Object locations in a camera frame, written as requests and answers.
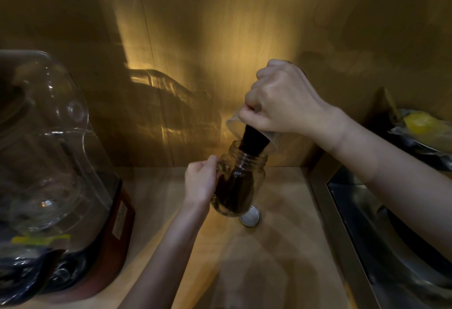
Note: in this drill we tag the person's right hand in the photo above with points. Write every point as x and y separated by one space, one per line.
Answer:
286 100

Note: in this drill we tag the stainless steel sink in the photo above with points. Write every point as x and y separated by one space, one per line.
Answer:
353 227

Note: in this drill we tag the red blender base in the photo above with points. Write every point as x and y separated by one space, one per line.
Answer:
120 241

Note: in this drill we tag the person's left forearm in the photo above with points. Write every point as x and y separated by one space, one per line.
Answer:
162 266

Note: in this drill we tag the round metal jar lid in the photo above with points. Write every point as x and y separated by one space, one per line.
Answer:
251 218

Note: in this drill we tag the white cup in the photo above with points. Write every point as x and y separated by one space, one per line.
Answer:
273 141

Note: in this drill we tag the person's right forearm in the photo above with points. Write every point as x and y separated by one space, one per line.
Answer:
399 178

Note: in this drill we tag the clear glass jar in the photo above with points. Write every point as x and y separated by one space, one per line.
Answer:
256 185

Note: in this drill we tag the person's left hand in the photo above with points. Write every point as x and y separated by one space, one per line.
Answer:
201 181

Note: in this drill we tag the yellow item in plastic bag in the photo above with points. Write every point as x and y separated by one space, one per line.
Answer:
420 123

